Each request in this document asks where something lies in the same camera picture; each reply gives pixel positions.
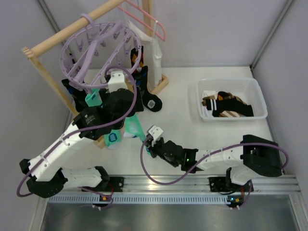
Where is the mint green sock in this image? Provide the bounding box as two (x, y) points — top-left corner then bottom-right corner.
(85, 89), (121, 150)
(123, 113), (146, 142)

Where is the black sock with grey patches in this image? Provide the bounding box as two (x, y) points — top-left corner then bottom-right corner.
(133, 65), (163, 112)

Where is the black blue sock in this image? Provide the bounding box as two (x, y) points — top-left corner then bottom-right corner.
(61, 79), (88, 113)

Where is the black red yellow argyle sock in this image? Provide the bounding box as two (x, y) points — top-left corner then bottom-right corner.
(130, 46), (144, 75)

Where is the purple round clip hanger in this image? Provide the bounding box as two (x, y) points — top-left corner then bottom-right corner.
(60, 21), (141, 92)

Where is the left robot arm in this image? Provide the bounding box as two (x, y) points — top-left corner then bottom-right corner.
(19, 89), (140, 198)

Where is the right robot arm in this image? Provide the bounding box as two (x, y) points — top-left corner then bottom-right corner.
(145, 135), (283, 192)

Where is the white garment on hanger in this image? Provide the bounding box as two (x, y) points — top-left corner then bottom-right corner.
(125, 16), (162, 91)

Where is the pink clothes hanger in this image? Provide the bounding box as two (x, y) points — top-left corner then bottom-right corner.
(117, 0), (167, 42)

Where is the brown beige argyle sock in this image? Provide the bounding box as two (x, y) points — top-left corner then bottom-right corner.
(202, 90), (246, 117)

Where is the wooden clothes rack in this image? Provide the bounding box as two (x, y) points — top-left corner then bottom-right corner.
(20, 0), (169, 150)

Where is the white plastic basket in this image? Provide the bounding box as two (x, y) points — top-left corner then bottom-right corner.
(195, 78), (268, 122)

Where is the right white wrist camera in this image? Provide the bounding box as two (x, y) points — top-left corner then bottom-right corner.
(147, 125), (164, 143)

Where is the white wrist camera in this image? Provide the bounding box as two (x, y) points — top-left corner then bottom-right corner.
(147, 125), (164, 143)
(108, 70), (128, 93)

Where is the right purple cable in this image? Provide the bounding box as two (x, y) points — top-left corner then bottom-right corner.
(140, 141), (289, 210)

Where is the purple cable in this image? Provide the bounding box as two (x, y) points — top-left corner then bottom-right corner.
(140, 141), (289, 210)
(16, 66), (138, 198)

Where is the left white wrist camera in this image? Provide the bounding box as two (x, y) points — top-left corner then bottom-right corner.
(108, 70), (128, 93)

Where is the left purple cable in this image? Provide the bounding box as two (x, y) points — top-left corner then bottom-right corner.
(16, 66), (138, 198)

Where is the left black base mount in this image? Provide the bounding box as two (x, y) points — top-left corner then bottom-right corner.
(104, 176), (125, 193)

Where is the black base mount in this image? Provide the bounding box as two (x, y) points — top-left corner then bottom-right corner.
(208, 177), (230, 193)
(104, 176), (125, 193)

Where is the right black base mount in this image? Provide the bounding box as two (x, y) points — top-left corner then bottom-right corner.
(208, 177), (230, 193)

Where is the aluminium mounting rail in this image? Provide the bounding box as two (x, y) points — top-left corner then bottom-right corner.
(120, 175), (301, 194)

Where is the grey slotted cable duct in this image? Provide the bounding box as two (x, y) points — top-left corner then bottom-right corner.
(48, 193), (243, 205)

